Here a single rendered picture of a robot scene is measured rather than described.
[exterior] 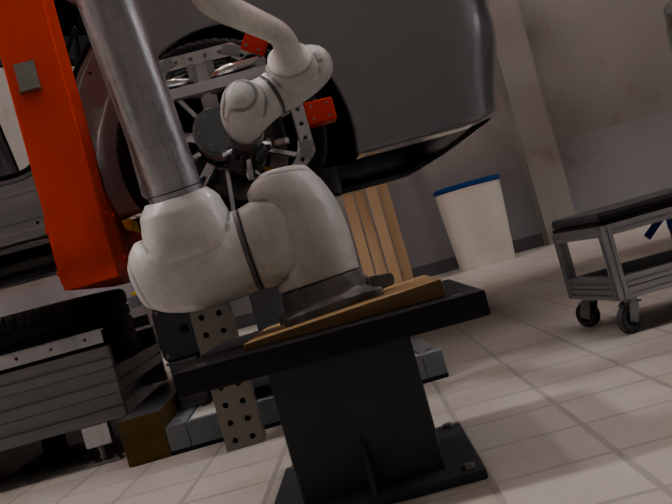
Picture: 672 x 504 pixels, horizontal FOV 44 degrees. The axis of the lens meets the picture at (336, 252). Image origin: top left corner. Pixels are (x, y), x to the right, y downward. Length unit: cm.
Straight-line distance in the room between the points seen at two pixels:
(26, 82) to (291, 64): 96
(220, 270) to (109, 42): 43
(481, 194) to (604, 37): 215
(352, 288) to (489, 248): 565
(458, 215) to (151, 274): 574
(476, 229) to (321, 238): 565
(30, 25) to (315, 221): 139
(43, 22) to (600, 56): 642
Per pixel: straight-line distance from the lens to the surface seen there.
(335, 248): 146
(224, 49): 260
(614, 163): 821
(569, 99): 820
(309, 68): 191
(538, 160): 781
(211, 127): 241
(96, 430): 261
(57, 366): 261
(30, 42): 262
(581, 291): 255
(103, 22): 150
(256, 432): 219
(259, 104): 186
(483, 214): 707
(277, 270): 146
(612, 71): 835
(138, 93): 148
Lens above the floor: 41
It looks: level
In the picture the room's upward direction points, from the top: 15 degrees counter-clockwise
